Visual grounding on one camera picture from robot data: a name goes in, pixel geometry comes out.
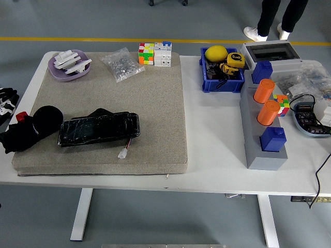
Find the black rag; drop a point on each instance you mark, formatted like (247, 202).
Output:
(31, 129)

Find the grey-brown mat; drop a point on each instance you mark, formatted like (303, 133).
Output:
(129, 103)

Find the white and blue block cube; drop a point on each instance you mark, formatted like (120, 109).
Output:
(163, 55)

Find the white table leg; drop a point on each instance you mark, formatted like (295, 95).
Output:
(81, 214)
(269, 222)

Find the long white plastic part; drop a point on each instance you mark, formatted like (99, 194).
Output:
(78, 66)

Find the metal table bracket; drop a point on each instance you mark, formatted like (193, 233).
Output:
(234, 196)

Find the orange plastic cylinder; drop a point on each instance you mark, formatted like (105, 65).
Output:
(263, 91)
(268, 113)

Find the grey block holder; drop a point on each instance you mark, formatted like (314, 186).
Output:
(258, 152)

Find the clear bag of metal screws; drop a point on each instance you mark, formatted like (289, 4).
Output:
(121, 65)

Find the yellow and black tool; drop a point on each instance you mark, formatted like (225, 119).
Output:
(228, 69)

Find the yellow lemon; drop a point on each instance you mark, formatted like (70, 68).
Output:
(216, 53)

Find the purple tray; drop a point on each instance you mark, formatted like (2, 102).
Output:
(59, 75)

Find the person in black trousers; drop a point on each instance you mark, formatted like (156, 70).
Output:
(267, 18)

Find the blue-grey tray of circuit boards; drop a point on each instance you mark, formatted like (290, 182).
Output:
(306, 121)

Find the blue plastic block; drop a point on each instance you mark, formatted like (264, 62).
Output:
(262, 72)
(272, 140)

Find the large colourful puzzle cube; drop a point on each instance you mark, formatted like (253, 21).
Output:
(146, 54)

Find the black panel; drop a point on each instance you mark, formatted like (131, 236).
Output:
(98, 129)

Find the translucent white plastic part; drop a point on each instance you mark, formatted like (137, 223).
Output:
(324, 111)

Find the grey electrical enclosure box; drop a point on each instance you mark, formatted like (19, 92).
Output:
(282, 65)

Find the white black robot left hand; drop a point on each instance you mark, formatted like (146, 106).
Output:
(6, 103)

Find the clear bag of small parts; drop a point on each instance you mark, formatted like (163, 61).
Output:
(318, 77)
(292, 85)

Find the yellow round tape measure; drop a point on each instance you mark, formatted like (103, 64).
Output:
(235, 60)

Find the stacked white plastic part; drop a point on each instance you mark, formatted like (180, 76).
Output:
(66, 58)

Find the black chair caster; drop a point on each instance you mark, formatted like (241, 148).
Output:
(184, 2)
(151, 2)

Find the blue plastic bin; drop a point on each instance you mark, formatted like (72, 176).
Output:
(222, 86)

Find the small colourful puzzle cube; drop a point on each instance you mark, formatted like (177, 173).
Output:
(282, 104)

